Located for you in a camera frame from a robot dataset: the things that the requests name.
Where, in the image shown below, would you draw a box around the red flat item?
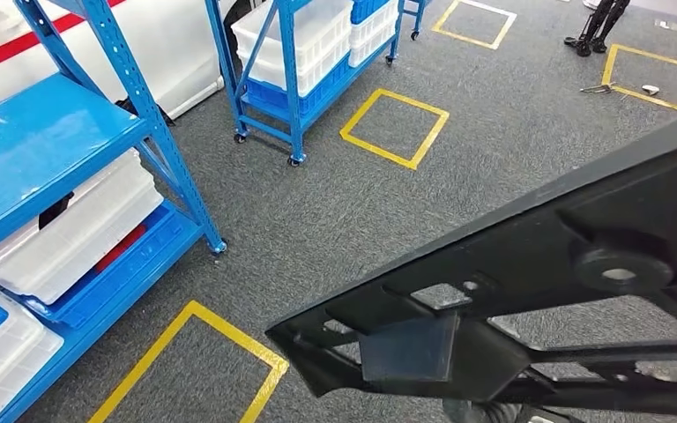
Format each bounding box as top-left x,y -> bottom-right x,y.
93,224 -> 148,274

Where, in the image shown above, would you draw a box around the white car with red stripe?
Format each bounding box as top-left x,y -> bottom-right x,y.
0,0 -> 226,121

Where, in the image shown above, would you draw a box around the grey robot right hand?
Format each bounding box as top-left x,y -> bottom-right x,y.
442,398 -> 521,423

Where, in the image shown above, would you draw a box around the white plastic bin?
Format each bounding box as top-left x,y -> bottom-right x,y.
239,41 -> 354,98
348,3 -> 401,68
0,272 -> 48,404
231,0 -> 353,60
0,326 -> 65,423
0,148 -> 165,306

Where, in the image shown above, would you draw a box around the yellow floor tape square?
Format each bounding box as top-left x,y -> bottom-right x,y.
87,301 -> 290,423
431,0 -> 517,51
601,43 -> 677,113

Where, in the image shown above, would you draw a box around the black plastic plate bracket part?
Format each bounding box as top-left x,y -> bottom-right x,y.
265,108 -> 677,419

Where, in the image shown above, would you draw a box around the black humanoid robot legs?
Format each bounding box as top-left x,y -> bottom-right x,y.
562,0 -> 632,58

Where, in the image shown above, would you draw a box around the blue wheeled metal rack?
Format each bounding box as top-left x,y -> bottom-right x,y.
204,0 -> 433,168

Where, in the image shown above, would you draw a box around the blue metal shelf rack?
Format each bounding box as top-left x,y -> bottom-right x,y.
0,0 -> 227,423

